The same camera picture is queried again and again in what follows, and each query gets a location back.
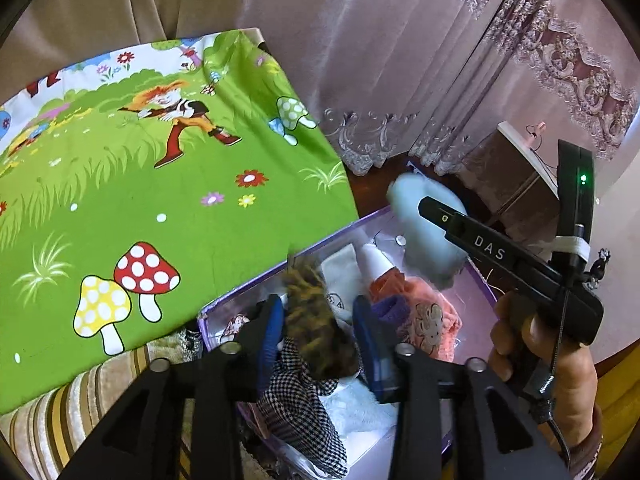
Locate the person's right hand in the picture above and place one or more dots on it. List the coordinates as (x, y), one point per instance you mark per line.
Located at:
(570, 375)

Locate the brown wooden cabinet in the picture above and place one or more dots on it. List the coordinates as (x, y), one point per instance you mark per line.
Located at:
(515, 185)

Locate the leopard print cloth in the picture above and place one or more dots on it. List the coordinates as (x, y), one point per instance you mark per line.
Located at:
(315, 320)

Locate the purple knitted sock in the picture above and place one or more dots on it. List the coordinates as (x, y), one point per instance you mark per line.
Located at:
(392, 310)

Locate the black white houndstooth cloth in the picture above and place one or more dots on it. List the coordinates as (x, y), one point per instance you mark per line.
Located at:
(300, 410)

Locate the beige satin curtain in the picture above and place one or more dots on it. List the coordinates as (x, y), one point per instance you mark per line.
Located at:
(100, 5)

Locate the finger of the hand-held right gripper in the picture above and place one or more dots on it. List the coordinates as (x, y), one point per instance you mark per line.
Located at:
(442, 219)

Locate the white folded cloth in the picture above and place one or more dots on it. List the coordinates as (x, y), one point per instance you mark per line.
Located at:
(377, 260)

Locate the pink towel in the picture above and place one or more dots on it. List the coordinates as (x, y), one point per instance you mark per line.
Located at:
(430, 320)

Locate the green cartoon printed sheet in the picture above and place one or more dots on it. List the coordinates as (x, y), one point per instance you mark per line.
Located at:
(150, 210)

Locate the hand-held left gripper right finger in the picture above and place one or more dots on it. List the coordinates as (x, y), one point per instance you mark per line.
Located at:
(370, 340)

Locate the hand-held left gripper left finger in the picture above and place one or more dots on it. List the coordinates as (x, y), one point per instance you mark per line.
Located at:
(272, 330)

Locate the person's right forearm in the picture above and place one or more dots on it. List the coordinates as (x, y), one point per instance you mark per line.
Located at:
(590, 440)

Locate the pink lace trimmed curtain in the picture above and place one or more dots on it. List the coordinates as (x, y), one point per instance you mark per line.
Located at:
(375, 35)

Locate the light blue towel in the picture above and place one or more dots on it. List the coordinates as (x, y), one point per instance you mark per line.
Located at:
(425, 240)

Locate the purple storage box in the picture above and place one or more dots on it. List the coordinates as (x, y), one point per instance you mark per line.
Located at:
(475, 300)

